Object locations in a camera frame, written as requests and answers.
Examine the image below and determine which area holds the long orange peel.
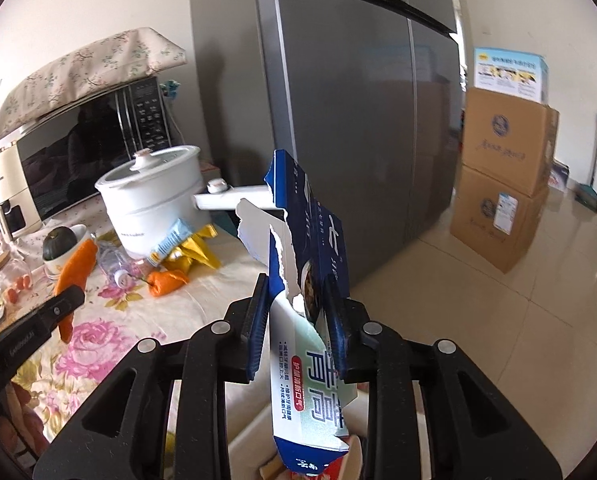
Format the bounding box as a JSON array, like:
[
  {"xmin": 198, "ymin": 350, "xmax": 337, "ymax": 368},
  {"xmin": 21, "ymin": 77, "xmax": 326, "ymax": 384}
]
[{"xmin": 53, "ymin": 237, "xmax": 98, "ymax": 344}]

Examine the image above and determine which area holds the torn blue toothpaste box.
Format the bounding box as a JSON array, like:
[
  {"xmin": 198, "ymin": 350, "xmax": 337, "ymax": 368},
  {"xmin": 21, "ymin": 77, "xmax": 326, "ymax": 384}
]
[{"xmin": 236, "ymin": 150, "xmax": 354, "ymax": 477}]

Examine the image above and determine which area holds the cream kitchen appliance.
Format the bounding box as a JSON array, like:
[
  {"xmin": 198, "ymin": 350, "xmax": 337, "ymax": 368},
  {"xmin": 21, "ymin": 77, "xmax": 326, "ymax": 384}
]
[{"xmin": 0, "ymin": 145, "xmax": 41, "ymax": 242}]

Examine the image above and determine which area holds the person's left hand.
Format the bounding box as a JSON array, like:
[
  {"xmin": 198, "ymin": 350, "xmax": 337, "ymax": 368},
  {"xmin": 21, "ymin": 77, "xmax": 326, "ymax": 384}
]
[{"xmin": 0, "ymin": 382, "xmax": 49, "ymax": 458}]

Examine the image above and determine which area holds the orange peel piece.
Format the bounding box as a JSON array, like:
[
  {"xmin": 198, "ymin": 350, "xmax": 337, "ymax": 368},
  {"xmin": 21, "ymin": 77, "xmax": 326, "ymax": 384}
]
[{"xmin": 146, "ymin": 270, "xmax": 189, "ymax": 298}]

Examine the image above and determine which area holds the yellow snack wrapper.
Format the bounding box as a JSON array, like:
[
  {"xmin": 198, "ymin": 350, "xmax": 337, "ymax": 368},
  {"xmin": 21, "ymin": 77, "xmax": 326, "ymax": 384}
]
[{"xmin": 162, "ymin": 223, "xmax": 221, "ymax": 274}]

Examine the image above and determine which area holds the floral tablecloth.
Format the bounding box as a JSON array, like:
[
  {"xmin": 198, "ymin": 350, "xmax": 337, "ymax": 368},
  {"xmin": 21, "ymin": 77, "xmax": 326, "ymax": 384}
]
[{"xmin": 0, "ymin": 197, "xmax": 274, "ymax": 470}]

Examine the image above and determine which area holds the dark green squash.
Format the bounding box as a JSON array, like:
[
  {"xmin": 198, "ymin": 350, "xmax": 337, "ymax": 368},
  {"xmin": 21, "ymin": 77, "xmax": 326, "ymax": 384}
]
[{"xmin": 42, "ymin": 226, "xmax": 78, "ymax": 261}]

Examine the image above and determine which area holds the light blue snack packet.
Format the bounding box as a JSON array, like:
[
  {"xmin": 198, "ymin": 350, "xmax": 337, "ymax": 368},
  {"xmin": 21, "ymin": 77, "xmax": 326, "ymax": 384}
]
[{"xmin": 146, "ymin": 219, "xmax": 194, "ymax": 266}]

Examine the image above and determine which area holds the clear plastic bottle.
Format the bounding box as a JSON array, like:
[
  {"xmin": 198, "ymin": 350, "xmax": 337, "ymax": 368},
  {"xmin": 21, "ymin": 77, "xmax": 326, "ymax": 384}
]
[{"xmin": 98, "ymin": 242, "xmax": 140, "ymax": 289}]

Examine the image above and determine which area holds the white electric cooking pot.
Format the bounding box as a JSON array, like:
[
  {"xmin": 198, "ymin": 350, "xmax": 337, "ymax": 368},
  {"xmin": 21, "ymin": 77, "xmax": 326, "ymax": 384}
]
[{"xmin": 94, "ymin": 144, "xmax": 272, "ymax": 260}]

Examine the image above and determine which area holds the black microwave oven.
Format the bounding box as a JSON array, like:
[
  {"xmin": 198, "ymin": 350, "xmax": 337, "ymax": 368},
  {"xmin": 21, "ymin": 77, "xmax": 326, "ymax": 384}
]
[{"xmin": 16, "ymin": 76, "xmax": 172, "ymax": 220}]

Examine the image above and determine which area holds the lower cardboard box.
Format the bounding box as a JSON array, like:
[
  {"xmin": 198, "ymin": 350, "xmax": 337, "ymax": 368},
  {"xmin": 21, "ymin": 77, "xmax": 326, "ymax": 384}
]
[{"xmin": 450, "ymin": 166, "xmax": 549, "ymax": 273}]

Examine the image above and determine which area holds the cardboard box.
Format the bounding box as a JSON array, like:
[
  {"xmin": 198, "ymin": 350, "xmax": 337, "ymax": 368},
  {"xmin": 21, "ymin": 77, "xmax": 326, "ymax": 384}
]
[
  {"xmin": 462, "ymin": 88, "xmax": 560, "ymax": 196},
  {"xmin": 450, "ymin": 166, "xmax": 549, "ymax": 273}
]

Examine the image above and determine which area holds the green broom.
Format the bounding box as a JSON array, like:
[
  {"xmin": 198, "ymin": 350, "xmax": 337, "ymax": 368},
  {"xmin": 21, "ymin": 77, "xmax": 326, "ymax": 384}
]
[{"xmin": 573, "ymin": 106, "xmax": 597, "ymax": 207}]

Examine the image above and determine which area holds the upper cardboard box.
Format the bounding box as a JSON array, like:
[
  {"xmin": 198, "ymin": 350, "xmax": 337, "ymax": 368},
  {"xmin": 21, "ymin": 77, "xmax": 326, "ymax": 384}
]
[{"xmin": 462, "ymin": 88, "xmax": 560, "ymax": 196}]

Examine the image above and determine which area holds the floral microwave cover cloth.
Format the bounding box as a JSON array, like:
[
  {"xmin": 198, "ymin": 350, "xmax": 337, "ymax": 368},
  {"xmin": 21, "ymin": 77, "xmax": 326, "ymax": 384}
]
[{"xmin": 0, "ymin": 27, "xmax": 187, "ymax": 140}]

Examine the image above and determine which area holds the grey refrigerator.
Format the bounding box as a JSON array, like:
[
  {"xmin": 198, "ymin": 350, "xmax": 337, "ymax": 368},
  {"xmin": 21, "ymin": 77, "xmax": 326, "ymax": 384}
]
[{"xmin": 257, "ymin": 0, "xmax": 461, "ymax": 283}]

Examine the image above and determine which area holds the light blue printed box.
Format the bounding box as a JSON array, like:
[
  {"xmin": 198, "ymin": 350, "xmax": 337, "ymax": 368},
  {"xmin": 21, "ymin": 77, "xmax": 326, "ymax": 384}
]
[{"xmin": 474, "ymin": 47, "xmax": 549, "ymax": 105}]

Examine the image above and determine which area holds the white bowl with green handle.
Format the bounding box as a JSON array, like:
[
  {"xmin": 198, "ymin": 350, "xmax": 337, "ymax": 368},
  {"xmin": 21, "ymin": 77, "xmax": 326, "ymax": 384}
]
[{"xmin": 42, "ymin": 224, "xmax": 93, "ymax": 278}]

